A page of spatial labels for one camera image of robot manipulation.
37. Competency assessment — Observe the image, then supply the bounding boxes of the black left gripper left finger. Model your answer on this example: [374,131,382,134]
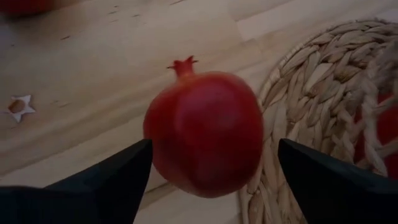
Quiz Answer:
[0,138,154,224]

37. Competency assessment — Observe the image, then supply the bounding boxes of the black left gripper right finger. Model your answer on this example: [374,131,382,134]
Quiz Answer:
[277,138,398,224]

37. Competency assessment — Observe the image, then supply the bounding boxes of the plain red apple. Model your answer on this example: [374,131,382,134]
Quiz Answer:
[354,93,398,181]

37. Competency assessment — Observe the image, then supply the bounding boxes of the red pomegranate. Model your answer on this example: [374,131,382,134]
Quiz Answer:
[142,55,265,199]

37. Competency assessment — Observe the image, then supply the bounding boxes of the small white star-shaped piece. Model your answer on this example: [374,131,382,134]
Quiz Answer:
[5,94,37,123]

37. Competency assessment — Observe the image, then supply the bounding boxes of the small red apple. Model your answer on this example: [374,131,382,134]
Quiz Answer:
[0,0,55,17]

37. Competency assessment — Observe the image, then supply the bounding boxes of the woven straw basket with handles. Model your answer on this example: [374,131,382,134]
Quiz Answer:
[238,17,398,224]

